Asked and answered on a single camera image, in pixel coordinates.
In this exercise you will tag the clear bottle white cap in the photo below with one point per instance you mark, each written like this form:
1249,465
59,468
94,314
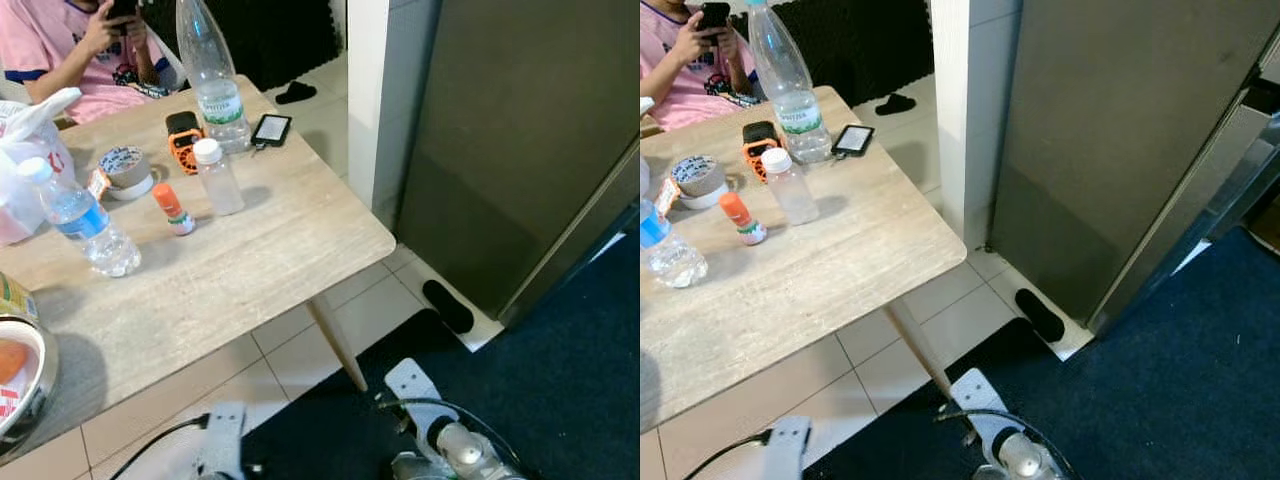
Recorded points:
220,185
792,195

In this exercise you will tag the large grey fridge door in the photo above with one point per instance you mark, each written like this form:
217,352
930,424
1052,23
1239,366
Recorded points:
1180,220
590,232

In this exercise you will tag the grey fridge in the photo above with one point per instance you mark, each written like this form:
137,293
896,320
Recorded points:
500,120
1100,120

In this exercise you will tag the small blue-label water bottle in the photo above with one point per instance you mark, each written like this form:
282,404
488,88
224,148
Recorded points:
675,255
85,225

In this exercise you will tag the small orange white sachet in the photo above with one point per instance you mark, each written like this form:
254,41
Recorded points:
668,196
99,185

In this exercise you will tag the round tub patterned lid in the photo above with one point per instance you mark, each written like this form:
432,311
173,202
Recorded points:
125,165
698,175

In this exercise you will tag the small bottle orange cap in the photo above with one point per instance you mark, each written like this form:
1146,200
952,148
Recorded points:
172,208
742,218

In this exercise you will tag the orange black device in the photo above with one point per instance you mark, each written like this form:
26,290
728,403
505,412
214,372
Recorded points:
183,145
758,150

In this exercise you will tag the person in pink shirt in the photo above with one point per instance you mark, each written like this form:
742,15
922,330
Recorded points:
680,70
60,50

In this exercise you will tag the large clear green-label bottle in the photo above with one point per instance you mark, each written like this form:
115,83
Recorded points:
215,100
795,115

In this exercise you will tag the black slipper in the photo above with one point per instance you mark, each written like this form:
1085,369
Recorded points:
895,103
295,93
1040,316
448,307

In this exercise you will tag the light wooden table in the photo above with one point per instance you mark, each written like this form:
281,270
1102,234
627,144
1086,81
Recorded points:
250,260
850,270

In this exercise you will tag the black smartphone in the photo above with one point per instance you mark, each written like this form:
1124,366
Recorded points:
853,140
271,130

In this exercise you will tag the black handheld phone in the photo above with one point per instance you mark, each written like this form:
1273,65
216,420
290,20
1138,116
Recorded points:
123,8
715,15

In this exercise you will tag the black foam panel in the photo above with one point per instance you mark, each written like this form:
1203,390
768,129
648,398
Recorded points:
270,40
860,50

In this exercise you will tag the steel bowl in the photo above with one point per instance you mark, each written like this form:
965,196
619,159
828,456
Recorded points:
45,380

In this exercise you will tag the yellow green juice carton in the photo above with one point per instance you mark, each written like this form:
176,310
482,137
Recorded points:
15,300

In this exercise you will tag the orange fruit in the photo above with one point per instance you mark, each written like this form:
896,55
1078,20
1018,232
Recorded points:
12,362

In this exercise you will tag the white red-rimmed cup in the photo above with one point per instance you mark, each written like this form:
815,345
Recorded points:
8,402

